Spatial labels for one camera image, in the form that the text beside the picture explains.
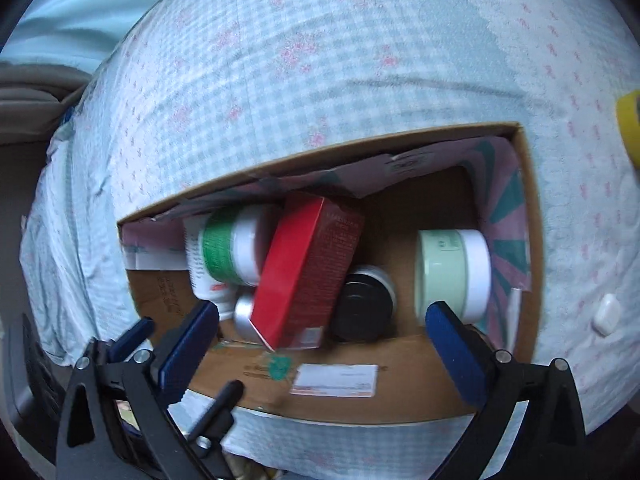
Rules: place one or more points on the black jar with barcode label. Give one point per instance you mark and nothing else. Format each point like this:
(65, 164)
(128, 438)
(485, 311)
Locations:
(365, 306)

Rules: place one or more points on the white earbuds case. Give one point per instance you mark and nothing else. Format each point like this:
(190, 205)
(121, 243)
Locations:
(607, 316)

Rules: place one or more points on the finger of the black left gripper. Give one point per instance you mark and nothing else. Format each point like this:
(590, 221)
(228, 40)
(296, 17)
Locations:
(131, 340)
(206, 436)

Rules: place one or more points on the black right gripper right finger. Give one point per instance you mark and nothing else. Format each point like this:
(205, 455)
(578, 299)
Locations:
(551, 440)

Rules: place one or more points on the red rectangular box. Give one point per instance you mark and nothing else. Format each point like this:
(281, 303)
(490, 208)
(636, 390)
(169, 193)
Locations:
(308, 259)

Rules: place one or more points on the light blue sheer curtain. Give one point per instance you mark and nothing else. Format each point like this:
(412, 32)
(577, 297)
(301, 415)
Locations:
(75, 33)

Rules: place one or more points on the checkered light blue bedspread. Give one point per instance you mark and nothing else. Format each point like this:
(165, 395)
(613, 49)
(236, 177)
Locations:
(203, 88)

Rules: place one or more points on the yellow tape roll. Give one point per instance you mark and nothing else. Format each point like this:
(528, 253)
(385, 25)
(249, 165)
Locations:
(627, 115)

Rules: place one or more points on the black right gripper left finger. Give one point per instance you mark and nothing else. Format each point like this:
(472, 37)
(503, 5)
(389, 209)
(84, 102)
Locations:
(115, 422)

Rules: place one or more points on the pale green white-lid jar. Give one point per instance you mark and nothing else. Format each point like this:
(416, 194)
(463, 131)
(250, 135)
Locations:
(452, 266)

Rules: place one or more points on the white medicine bottle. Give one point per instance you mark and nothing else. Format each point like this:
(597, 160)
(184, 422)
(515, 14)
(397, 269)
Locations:
(204, 286)

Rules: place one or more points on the green label white jar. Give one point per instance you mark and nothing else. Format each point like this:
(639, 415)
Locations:
(235, 242)

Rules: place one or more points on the grey left drape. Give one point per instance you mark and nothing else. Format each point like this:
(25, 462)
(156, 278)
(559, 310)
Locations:
(34, 98)

